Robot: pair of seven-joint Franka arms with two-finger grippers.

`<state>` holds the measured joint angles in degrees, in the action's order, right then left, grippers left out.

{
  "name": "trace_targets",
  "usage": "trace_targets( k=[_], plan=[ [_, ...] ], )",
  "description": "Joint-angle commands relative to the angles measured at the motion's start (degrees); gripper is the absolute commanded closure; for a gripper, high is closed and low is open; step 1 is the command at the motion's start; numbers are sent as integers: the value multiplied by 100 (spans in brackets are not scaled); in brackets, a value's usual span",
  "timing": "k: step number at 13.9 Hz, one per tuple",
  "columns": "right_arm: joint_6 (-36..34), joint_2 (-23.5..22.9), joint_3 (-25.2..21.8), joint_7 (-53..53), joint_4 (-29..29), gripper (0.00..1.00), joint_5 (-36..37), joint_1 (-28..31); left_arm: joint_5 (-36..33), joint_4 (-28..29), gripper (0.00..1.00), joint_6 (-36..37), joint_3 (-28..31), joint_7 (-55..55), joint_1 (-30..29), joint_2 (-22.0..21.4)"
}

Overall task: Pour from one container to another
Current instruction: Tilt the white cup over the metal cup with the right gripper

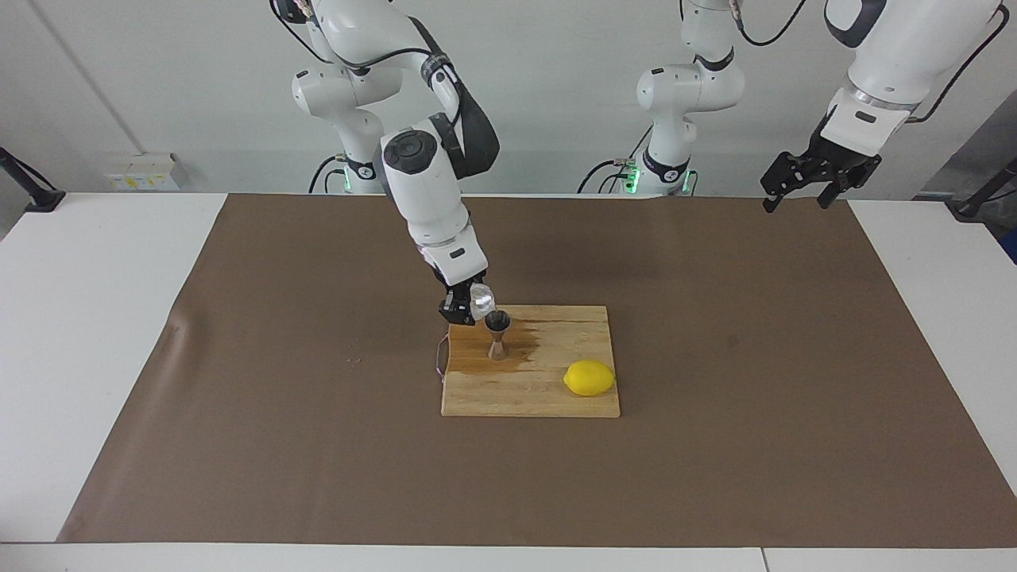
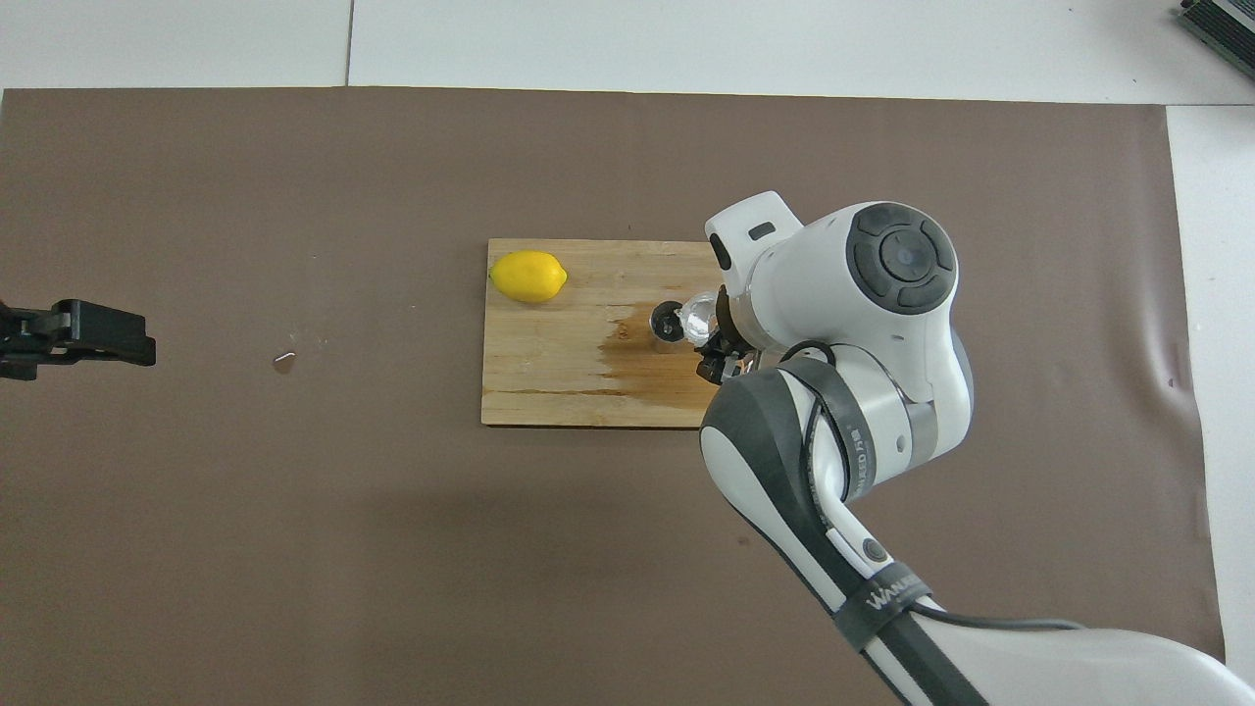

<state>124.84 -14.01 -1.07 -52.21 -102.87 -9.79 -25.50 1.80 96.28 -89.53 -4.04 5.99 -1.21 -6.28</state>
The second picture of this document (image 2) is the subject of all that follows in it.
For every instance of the steel double jigger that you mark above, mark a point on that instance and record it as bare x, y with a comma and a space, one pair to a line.
665, 322

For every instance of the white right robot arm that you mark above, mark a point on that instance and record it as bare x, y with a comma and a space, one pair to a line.
863, 324

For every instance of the wooden cutting board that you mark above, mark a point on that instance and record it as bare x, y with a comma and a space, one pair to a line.
569, 363

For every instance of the yellow lemon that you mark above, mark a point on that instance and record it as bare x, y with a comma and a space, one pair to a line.
529, 277

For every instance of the brown paper table mat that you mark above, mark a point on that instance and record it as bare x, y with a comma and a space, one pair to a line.
294, 539

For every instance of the grey ribbed metal device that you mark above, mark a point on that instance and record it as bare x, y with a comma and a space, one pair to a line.
1226, 29

